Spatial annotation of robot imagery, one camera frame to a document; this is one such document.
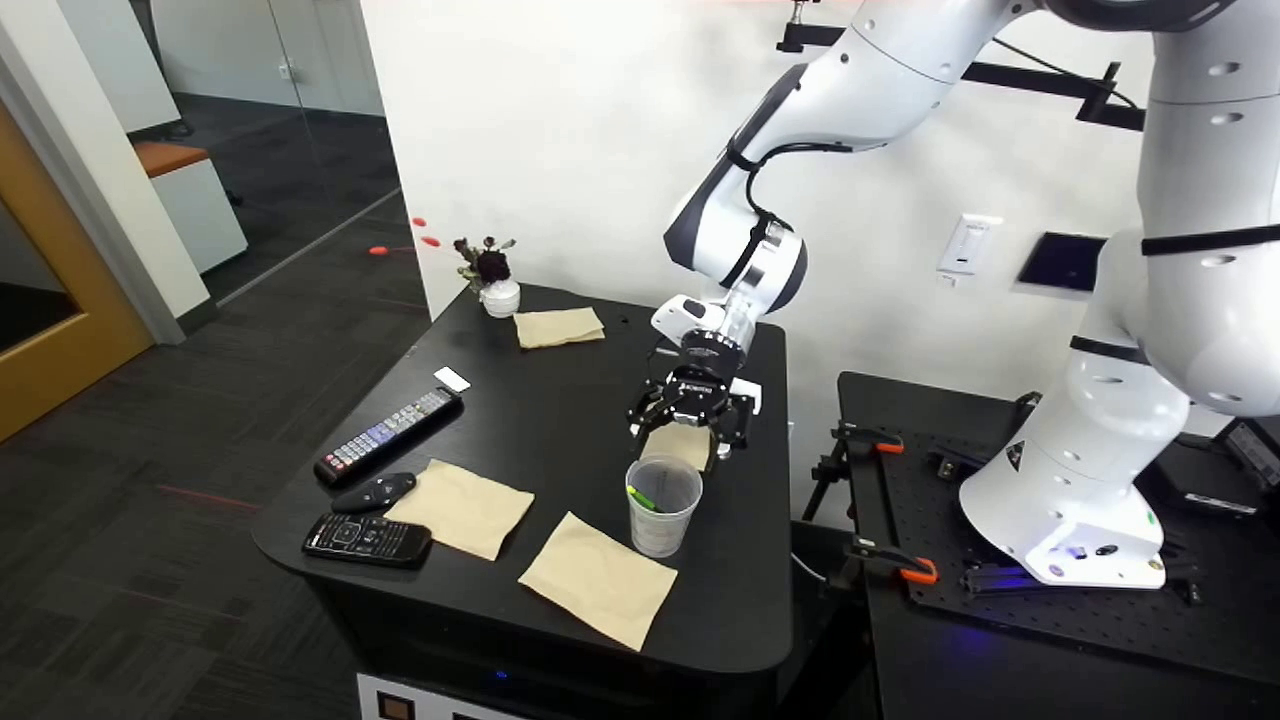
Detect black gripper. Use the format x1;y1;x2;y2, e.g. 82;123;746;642
625;349;764;469

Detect translucent plastic cup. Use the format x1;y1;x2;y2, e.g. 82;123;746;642
621;456;706;565

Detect long black remote control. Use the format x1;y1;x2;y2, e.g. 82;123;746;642
306;383;466;487

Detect small dark remote control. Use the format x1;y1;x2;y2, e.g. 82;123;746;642
326;469;421;520

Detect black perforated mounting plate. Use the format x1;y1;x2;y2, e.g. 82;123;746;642
837;368;1280;693

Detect wide black remote control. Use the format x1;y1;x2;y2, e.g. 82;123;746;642
298;511;436;570

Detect black overhead boom bar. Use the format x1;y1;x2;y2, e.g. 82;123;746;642
777;17;1151;137

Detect white bench orange cushion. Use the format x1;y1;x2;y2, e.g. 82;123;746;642
128;133;253;278

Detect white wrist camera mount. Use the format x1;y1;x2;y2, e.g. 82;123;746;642
643;292;725;354

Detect orange handled clamp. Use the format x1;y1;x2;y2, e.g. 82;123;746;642
824;532;945;596
796;418;910;526

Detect white wall outlet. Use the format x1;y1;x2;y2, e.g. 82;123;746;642
931;209;1008;288

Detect black wall panel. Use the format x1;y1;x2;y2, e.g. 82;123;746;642
1014;228;1111;299

